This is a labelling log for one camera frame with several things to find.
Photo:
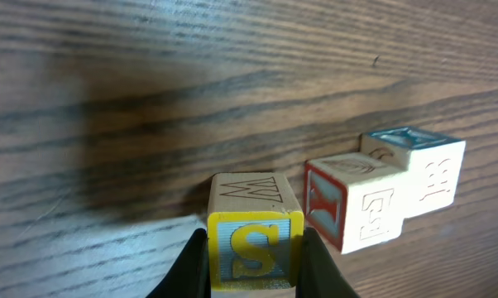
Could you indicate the yellow S wooden block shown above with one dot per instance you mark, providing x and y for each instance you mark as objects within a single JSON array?
[{"x": 255, "y": 229}]

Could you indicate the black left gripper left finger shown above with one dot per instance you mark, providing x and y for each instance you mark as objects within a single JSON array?
[{"x": 189, "y": 276}]

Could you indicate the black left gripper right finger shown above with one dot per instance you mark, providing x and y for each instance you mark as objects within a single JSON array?
[{"x": 319, "y": 276}]

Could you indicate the blue B wooden block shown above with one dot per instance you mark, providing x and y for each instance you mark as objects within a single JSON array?
[{"x": 433, "y": 161}]

